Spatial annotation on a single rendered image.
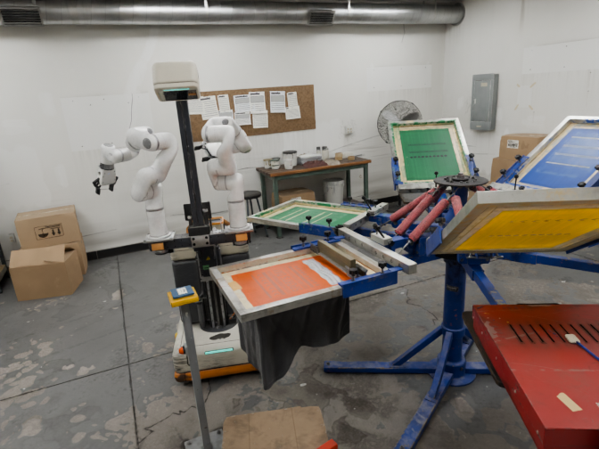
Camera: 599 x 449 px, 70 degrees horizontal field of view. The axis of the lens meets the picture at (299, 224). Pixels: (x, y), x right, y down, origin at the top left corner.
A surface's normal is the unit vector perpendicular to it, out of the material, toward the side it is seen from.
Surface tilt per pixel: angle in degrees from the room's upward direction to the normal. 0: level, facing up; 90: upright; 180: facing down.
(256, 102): 88
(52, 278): 90
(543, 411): 0
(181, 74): 63
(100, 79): 90
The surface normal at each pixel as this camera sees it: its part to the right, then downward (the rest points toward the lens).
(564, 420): -0.07, -0.95
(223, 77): 0.41, 0.25
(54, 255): 0.09, -0.42
